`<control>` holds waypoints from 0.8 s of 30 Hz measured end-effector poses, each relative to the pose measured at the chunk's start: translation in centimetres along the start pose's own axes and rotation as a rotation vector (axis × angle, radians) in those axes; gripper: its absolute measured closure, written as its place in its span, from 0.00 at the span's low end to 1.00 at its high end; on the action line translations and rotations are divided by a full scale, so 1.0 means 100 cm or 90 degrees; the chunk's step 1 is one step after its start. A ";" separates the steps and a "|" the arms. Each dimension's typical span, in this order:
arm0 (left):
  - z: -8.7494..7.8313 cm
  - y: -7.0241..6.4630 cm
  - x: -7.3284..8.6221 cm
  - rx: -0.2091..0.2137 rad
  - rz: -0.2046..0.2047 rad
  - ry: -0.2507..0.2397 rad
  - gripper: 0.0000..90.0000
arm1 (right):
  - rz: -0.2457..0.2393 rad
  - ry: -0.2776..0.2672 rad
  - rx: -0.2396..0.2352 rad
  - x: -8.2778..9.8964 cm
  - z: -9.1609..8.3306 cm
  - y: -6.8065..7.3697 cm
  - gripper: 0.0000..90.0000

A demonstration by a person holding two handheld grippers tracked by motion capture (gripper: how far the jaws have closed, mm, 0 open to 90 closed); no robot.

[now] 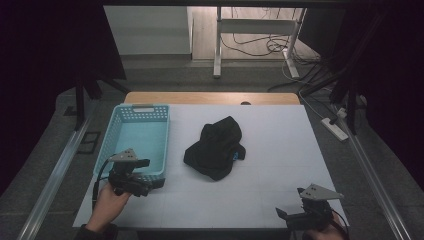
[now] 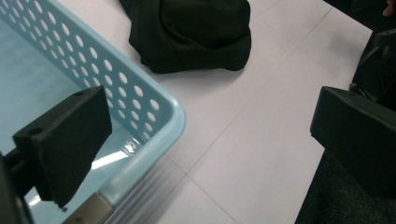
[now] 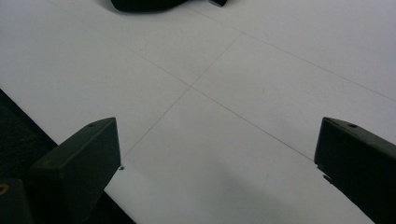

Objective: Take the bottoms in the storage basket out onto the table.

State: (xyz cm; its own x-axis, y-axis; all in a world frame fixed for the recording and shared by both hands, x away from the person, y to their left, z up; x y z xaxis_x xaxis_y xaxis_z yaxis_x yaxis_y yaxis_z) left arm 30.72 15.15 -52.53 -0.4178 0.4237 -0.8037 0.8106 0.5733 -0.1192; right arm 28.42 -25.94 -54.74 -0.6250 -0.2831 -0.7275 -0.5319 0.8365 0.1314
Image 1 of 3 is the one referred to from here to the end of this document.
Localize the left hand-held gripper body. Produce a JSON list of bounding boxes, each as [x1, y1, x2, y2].
[[107, 148, 152, 198]]

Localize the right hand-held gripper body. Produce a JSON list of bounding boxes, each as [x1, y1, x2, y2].
[[284, 183, 345, 232]]

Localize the light blue plastic basket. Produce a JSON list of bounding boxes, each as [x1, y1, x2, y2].
[[93, 103, 171, 185]]

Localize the black cloth garment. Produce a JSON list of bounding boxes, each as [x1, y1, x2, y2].
[[183, 115, 247, 182]]

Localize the person's right hand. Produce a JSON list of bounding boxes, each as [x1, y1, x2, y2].
[[301, 213, 350, 240]]

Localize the person's left hand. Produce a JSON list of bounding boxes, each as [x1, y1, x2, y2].
[[85, 181, 133, 233]]

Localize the white table mat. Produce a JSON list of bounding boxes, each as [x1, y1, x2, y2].
[[73, 103, 349, 230]]

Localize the white power strip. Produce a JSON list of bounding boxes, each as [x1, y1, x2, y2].
[[320, 117, 350, 142]]

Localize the black metal stand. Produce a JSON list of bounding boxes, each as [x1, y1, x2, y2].
[[73, 71, 130, 132], [301, 63, 369, 136]]

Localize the wooden table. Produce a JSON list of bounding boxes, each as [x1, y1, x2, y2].
[[123, 91, 301, 106]]

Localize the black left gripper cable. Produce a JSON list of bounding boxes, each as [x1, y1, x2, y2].
[[91, 158, 112, 212]]

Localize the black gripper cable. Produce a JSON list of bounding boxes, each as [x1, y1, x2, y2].
[[329, 209, 351, 240], [91, 158, 112, 212]]

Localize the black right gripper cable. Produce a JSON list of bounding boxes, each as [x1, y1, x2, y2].
[[329, 209, 351, 240]]

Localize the aluminium rail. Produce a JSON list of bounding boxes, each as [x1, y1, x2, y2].
[[18, 116, 94, 240], [333, 106, 414, 240]]

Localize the white floor cable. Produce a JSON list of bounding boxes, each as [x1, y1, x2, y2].
[[297, 87, 326, 120]]

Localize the white wall panel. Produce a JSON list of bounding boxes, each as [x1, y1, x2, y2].
[[103, 5, 194, 56]]

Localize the black floor cable bundle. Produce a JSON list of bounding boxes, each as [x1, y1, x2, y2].
[[219, 7, 322, 65]]

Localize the white metal desk frame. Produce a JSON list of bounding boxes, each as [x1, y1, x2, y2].
[[213, 6, 308, 80]]

